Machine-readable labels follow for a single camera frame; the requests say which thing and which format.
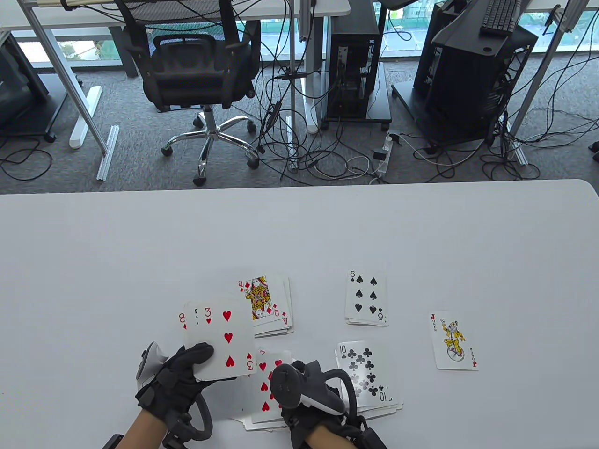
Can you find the person's right hand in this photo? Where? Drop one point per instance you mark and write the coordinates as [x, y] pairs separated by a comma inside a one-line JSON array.
[[309, 423]]

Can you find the person's left hand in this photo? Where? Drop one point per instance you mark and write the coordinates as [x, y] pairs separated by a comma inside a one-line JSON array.
[[171, 388]]

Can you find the pile of hearts cards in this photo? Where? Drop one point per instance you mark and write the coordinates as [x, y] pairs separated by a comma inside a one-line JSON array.
[[248, 423]]

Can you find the many-pip hearts playing card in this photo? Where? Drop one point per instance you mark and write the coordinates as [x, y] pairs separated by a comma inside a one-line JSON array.
[[262, 379]]

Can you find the stack of playing cards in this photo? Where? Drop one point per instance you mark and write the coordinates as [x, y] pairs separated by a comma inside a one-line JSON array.
[[215, 336]]

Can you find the pile of clubs cards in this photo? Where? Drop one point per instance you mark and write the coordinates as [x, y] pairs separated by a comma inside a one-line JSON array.
[[393, 369]]

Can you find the pile of diamonds cards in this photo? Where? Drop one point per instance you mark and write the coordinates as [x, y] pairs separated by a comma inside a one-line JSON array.
[[281, 294]]

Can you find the many-pip spades playing card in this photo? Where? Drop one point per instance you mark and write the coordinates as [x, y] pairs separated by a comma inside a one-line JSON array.
[[365, 299]]

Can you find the jester figure playing card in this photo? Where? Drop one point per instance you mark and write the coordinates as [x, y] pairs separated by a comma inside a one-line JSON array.
[[468, 327]]

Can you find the person's right forearm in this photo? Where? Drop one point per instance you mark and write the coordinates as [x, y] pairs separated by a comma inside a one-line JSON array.
[[330, 442]]

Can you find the person's left forearm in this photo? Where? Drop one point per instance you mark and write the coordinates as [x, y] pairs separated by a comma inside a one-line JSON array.
[[145, 432]]

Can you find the grey and white handheld controller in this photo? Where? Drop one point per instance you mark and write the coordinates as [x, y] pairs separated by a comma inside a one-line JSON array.
[[313, 388], [147, 360]]

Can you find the white power strip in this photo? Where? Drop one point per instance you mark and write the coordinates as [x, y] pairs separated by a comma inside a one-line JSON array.
[[384, 161]]

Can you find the black mesh office chair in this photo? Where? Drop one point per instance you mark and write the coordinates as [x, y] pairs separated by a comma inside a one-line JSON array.
[[187, 79]]

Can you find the black rolling computer stand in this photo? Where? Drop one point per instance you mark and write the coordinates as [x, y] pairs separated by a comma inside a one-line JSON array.
[[381, 105]]

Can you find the black rolling cabinet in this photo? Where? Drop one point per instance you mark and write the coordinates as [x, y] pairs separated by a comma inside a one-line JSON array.
[[18, 93]]

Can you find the black flat floor stand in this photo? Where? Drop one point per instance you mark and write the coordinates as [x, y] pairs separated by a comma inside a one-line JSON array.
[[406, 100]]

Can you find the large black computer tower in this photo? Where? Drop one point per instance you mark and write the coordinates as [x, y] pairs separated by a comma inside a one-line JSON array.
[[468, 93]]

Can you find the black computer case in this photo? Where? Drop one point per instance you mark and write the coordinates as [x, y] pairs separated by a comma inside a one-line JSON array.
[[423, 56]]

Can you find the black tilted board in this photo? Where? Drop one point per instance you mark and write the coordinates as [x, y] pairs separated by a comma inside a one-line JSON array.
[[461, 39]]

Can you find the black keyboard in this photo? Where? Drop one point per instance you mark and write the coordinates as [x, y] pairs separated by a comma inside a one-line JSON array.
[[500, 16]]

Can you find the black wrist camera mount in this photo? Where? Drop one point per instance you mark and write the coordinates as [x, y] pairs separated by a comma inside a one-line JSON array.
[[373, 439], [178, 432]]

